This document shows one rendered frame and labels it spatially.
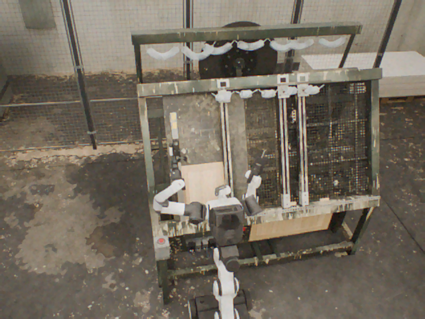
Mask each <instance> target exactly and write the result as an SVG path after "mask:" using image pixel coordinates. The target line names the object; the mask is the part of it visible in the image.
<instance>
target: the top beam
mask: <svg viewBox="0 0 425 319"><path fill-rule="evenodd" d="M297 74H308V81H316V80H332V82H347V81H357V80H373V79H382V78H383V68H366V69H356V70H337V71H327V72H307V73H297ZM297 74H278V75H268V76H248V77H238V78H218V79H208V80H188V81H178V82H159V83H149V84H137V97H138V96H157V95H168V94H184V93H195V92H212V91H209V88H217V80H224V79H229V84H230V87H233V86H251V85H261V84H277V83H278V79H277V76H283V75H288V82H298V79H297ZM301 81H305V76H300V82H301Z"/></svg>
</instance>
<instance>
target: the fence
mask: <svg viewBox="0 0 425 319"><path fill-rule="evenodd" d="M172 114H175V118H176V120H172ZM170 117H171V130H172V138H173V140H174V139H179V136H178V127H177V128H173V122H176V123H177V113H176V112H174V113H170ZM178 166H179V170H181V162H179V163H178ZM177 194H178V202H179V203H184V204H185V202H184V193H183V190H182V189H181V188H180V190H178V191H177ZM180 221H186V216H184V215H180Z"/></svg>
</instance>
